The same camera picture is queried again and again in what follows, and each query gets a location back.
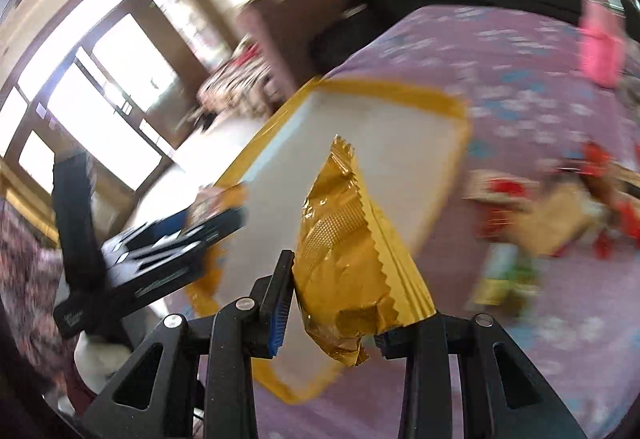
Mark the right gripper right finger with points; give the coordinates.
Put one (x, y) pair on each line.
(503, 393)

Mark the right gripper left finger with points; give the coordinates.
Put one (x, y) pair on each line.
(185, 365)

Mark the gold foil snack packet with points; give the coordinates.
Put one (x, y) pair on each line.
(353, 275)

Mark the wooden glass door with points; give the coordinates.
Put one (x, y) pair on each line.
(117, 78)

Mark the yellow boxed snack packet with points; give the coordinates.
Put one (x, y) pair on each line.
(555, 219)

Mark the patterned daybed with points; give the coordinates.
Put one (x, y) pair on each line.
(242, 86)

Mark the yellow rimmed white tray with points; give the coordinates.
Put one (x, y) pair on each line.
(408, 141)

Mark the brown armchair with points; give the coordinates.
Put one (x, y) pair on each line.
(283, 30)

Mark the purple floral tablecloth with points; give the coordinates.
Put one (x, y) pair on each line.
(529, 108)

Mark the pink sleeved thermos bottle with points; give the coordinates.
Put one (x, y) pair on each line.
(602, 39)

